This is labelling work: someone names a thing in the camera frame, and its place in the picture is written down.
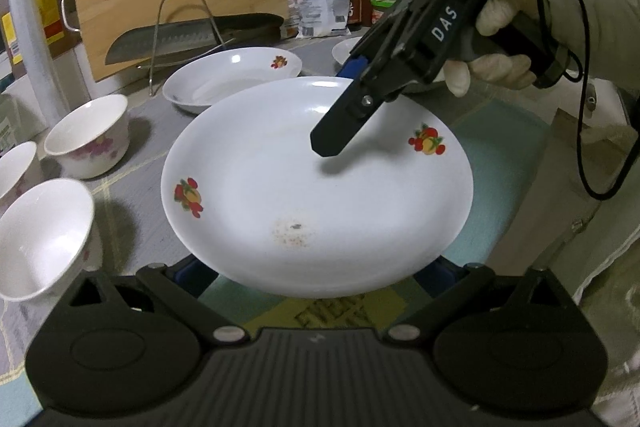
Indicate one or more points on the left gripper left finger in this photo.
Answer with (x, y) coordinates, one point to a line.
(177, 287)

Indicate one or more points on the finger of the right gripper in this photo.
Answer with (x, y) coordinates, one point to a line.
(344, 119)
(353, 67)

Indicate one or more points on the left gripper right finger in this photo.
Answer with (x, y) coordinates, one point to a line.
(457, 295)

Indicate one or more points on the large white fruit-pattern plate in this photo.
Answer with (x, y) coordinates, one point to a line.
(245, 193)

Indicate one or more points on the plain white bowl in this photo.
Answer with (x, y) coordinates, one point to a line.
(48, 236)

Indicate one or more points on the right forearm beige sleeve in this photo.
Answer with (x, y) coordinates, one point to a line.
(609, 27)

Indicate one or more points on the stack of white plates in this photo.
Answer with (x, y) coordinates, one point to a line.
(341, 53)

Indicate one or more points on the kitchen cleaver knife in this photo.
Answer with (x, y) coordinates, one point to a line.
(244, 27)

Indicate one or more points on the green lid jar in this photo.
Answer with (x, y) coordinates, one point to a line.
(379, 8)

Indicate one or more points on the grey checked table mat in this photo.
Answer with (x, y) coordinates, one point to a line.
(504, 133)

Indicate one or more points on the white deep plate fruit pattern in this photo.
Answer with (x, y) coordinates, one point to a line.
(208, 80)

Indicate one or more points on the floral white bowl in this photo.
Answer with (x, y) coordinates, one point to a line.
(92, 139)
(20, 171)

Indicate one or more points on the cooking oil jug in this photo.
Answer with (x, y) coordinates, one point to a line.
(59, 39)

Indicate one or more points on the metal wire rack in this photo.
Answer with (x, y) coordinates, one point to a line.
(178, 37)

